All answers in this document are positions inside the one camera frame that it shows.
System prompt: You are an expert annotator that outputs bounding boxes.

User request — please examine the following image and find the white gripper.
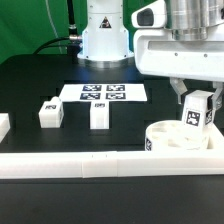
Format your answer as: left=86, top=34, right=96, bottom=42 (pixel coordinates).
left=131, top=0, right=224, bottom=104

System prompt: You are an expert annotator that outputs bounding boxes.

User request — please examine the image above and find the black upright cable connector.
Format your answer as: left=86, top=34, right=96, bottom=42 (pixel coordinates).
left=66, top=0, right=78, bottom=35

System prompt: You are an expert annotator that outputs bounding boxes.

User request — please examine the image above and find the white round stool seat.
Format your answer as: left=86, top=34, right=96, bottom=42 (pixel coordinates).
left=145, top=120, right=209, bottom=152

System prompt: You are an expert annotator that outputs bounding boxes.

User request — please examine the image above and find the white U-shaped fence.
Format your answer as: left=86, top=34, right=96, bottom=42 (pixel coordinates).
left=0, top=110, right=224, bottom=179

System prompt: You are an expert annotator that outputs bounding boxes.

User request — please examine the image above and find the black cable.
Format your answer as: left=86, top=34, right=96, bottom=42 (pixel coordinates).
left=33, top=35, right=83, bottom=55

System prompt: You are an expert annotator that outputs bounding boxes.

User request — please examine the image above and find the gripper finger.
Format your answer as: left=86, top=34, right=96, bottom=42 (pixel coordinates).
left=212, top=82, right=224, bottom=110

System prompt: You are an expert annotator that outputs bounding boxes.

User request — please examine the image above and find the white thin cable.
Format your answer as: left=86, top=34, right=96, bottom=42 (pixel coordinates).
left=45, top=0, right=64, bottom=55

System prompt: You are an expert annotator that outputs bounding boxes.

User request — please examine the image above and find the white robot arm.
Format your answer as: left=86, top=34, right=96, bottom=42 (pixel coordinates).
left=79, top=0, right=224, bottom=109

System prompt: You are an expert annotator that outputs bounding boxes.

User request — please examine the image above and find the white marker sheet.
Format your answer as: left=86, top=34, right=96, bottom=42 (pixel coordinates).
left=59, top=83, right=147, bottom=102

